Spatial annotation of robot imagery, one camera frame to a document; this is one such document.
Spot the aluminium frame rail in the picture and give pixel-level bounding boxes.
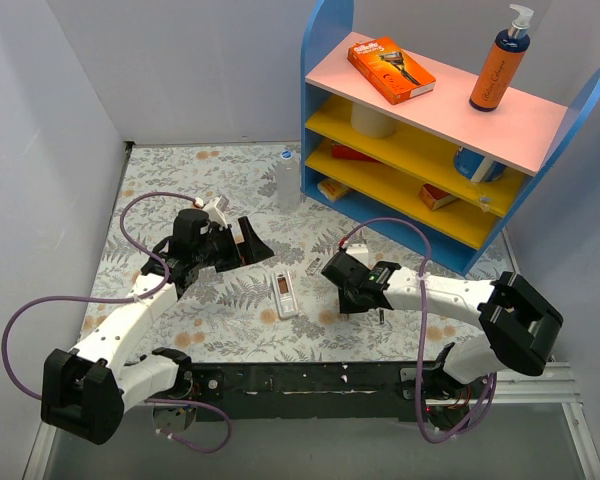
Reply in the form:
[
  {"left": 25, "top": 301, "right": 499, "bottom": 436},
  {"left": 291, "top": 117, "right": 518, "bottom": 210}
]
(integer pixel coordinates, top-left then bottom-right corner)
[{"left": 25, "top": 363, "right": 600, "bottom": 479}]

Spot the purple cable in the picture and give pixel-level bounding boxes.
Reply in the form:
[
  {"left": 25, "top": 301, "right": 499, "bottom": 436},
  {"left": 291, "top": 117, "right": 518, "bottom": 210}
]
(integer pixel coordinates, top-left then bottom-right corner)
[
  {"left": 0, "top": 192, "right": 234, "bottom": 455},
  {"left": 342, "top": 217, "right": 499, "bottom": 445}
]

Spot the white remote control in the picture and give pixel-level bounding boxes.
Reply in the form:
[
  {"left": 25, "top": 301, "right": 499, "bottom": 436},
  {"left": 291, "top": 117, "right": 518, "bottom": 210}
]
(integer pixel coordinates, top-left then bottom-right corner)
[{"left": 271, "top": 270, "right": 300, "bottom": 320}]

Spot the white orange small box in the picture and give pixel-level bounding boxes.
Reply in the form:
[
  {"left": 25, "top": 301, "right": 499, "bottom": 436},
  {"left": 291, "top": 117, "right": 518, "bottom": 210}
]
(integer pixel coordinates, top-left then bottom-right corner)
[{"left": 316, "top": 178, "right": 351, "bottom": 202}]

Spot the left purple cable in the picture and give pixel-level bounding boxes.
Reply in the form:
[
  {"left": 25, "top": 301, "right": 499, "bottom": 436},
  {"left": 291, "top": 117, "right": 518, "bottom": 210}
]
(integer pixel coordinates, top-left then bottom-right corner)
[{"left": 0, "top": 192, "right": 234, "bottom": 455}]

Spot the orange razor box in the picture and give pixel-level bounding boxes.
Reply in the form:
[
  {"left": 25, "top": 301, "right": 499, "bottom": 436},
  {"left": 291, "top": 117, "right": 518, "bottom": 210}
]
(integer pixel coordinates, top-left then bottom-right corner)
[{"left": 347, "top": 37, "right": 436, "bottom": 105}]

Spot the red flat box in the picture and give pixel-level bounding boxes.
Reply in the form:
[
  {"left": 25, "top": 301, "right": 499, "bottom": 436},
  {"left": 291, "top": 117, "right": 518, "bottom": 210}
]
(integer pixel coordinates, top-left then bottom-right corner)
[{"left": 331, "top": 141, "right": 376, "bottom": 162}]

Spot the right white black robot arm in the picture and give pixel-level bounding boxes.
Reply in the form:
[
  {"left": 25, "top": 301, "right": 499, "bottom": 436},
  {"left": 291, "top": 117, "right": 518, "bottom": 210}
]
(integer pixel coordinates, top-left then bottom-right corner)
[{"left": 321, "top": 250, "right": 563, "bottom": 398}]

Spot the orange pump lotion bottle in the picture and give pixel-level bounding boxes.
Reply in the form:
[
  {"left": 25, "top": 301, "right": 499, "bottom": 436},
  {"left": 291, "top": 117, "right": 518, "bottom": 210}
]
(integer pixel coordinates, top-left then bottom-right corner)
[{"left": 469, "top": 4, "right": 534, "bottom": 112}]

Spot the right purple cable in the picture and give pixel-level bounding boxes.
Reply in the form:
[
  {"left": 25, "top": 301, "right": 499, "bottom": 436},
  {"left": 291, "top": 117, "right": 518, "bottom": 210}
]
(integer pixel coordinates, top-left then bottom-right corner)
[{"left": 342, "top": 217, "right": 499, "bottom": 445}]

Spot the floral patterned table mat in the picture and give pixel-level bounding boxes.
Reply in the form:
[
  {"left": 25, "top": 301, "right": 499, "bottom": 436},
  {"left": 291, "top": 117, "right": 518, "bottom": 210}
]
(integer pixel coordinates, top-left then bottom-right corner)
[{"left": 72, "top": 143, "right": 539, "bottom": 364}]

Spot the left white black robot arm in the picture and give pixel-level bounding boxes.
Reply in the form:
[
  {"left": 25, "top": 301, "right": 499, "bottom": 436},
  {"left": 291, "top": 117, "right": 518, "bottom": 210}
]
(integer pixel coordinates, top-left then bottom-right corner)
[{"left": 41, "top": 209, "right": 274, "bottom": 445}]

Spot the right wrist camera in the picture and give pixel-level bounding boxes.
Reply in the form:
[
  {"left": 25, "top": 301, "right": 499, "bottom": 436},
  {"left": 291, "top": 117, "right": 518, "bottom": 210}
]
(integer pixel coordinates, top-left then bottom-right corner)
[{"left": 337, "top": 239, "right": 369, "bottom": 265}]

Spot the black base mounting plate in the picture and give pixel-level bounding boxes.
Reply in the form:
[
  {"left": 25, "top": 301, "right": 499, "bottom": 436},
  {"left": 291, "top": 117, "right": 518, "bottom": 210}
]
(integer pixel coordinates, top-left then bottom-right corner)
[{"left": 134, "top": 359, "right": 494, "bottom": 426}]

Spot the clear plastic water bottle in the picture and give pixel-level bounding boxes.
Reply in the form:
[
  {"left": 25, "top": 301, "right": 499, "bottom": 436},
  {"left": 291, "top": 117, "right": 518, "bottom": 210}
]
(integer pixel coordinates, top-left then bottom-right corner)
[{"left": 275, "top": 150, "right": 301, "bottom": 212}]

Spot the blue shelf with coloured boards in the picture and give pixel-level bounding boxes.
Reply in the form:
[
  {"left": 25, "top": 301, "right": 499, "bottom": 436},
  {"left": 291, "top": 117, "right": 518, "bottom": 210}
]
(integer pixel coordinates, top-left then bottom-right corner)
[{"left": 301, "top": 1, "right": 600, "bottom": 275}]

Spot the white paper roll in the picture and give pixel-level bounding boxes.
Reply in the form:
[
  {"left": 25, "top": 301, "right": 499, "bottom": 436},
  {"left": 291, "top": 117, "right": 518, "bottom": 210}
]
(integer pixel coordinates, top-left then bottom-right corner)
[{"left": 350, "top": 103, "right": 396, "bottom": 139}]

